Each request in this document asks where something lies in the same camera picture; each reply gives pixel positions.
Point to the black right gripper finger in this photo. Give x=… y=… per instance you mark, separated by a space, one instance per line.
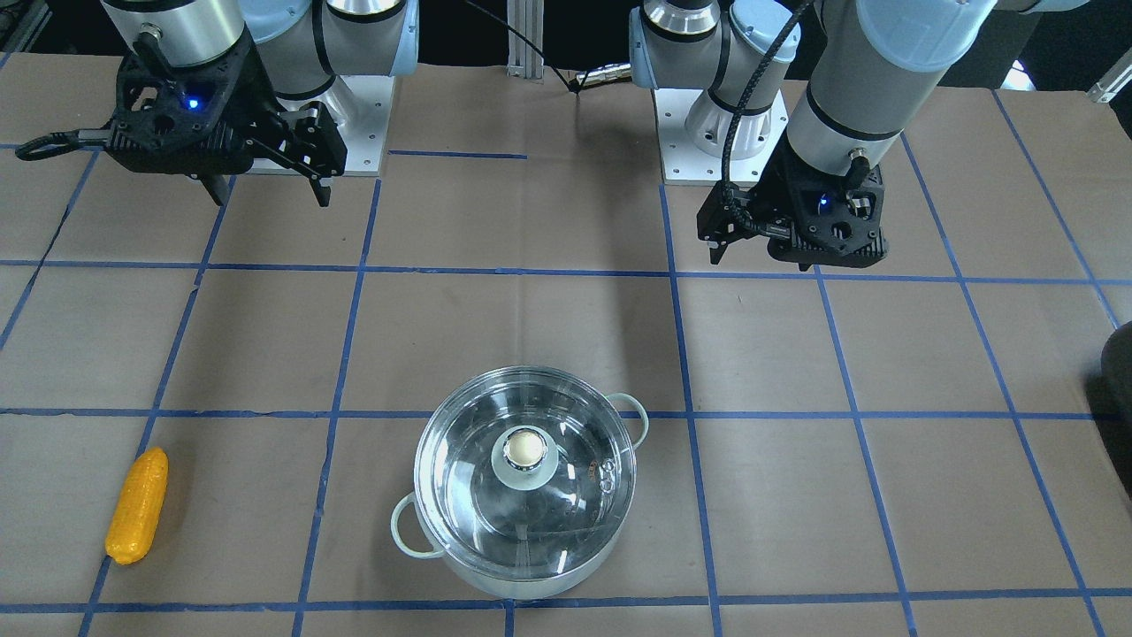
x=322 y=187
x=218 y=186

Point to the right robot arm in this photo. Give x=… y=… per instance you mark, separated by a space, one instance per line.
x=304 y=45

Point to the glass pot lid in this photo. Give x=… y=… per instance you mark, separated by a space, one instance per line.
x=525 y=469

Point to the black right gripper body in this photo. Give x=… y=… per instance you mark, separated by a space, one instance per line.
x=254 y=95

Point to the yellow toy corn cob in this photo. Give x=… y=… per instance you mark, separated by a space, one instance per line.
x=133 y=526

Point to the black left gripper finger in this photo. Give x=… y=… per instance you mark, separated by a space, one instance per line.
x=717 y=250

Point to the aluminium frame post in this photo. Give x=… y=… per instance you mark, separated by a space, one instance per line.
x=525 y=21

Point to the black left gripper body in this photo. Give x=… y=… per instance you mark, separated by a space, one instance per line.
x=775 y=191

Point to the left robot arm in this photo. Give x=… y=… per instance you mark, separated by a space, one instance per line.
x=881 y=61

